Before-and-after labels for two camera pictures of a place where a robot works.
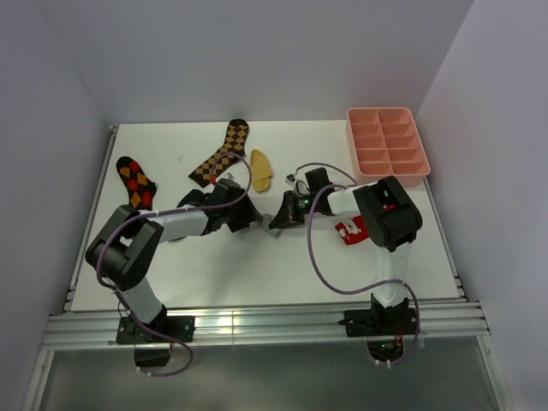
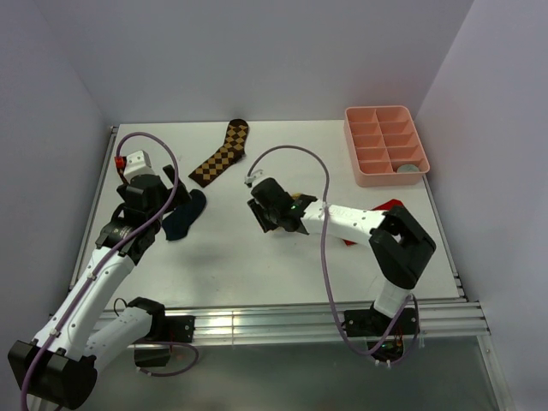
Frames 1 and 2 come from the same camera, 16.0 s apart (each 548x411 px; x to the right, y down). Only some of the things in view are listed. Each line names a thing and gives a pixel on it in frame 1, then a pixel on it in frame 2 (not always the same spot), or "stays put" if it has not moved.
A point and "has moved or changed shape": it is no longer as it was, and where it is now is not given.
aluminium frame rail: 99,329 stays put
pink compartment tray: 386,141 stays put
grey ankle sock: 266,218 has moved or changed shape
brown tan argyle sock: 233,149 stays put
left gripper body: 235,216 -> 180,197
